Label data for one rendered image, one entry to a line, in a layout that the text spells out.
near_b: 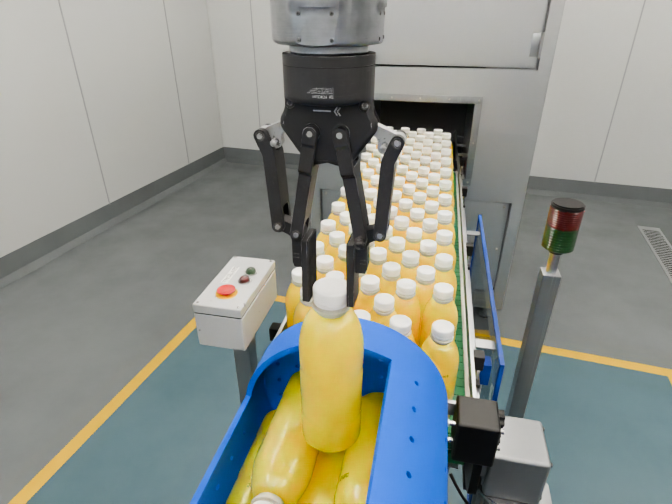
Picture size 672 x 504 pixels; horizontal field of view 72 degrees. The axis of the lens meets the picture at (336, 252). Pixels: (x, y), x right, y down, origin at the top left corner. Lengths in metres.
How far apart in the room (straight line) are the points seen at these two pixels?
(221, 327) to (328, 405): 0.45
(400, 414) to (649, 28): 4.46
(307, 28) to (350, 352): 0.31
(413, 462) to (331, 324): 0.16
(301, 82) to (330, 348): 0.26
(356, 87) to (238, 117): 5.13
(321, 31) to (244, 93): 5.04
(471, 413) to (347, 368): 0.39
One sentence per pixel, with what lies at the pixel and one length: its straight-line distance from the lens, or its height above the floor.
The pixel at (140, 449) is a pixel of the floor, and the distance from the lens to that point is 2.20.
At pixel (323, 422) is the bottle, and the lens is 0.55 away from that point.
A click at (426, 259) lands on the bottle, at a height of 1.08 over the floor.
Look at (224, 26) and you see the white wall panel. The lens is 5.41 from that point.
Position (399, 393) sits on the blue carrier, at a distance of 0.56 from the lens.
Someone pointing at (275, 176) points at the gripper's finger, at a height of 1.47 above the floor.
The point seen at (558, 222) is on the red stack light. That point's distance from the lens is 1.02.
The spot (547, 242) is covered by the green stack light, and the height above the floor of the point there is 1.18.
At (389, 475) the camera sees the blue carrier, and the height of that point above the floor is 1.21.
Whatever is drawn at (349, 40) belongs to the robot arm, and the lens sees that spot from 0.36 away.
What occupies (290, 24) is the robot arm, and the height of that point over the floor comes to 1.59.
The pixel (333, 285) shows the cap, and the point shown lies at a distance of 0.48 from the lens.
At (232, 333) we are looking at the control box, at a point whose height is 1.04.
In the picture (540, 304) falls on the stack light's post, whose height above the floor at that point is 1.02.
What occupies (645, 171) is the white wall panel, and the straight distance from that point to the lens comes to 5.05.
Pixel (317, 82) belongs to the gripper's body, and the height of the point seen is 1.55.
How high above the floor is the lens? 1.60
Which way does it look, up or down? 28 degrees down
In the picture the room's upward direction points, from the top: straight up
